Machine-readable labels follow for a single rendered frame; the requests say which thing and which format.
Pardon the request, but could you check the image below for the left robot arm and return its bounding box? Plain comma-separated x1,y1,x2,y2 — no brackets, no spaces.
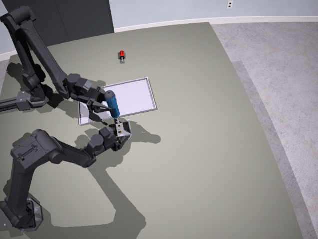
0,6,96,104

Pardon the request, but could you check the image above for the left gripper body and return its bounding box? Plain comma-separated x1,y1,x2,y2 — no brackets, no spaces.
86,86,103,113

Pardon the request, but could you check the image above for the grey and white l-shaped bracket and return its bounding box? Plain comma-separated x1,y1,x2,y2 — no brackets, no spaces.
116,117,133,137

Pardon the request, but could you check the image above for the white shallow rectangular tray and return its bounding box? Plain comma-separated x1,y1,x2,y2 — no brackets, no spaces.
78,77,157,126

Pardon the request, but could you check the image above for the dark blue electric nut driver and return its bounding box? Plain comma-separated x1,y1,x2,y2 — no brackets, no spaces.
104,90,120,124

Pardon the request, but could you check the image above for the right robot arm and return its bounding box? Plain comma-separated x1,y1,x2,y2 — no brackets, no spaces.
0,127,115,230

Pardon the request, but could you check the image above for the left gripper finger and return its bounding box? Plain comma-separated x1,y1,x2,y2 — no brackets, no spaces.
93,101,112,114
100,89,106,102

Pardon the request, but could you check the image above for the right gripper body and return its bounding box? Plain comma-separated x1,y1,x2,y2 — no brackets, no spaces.
103,134,121,152

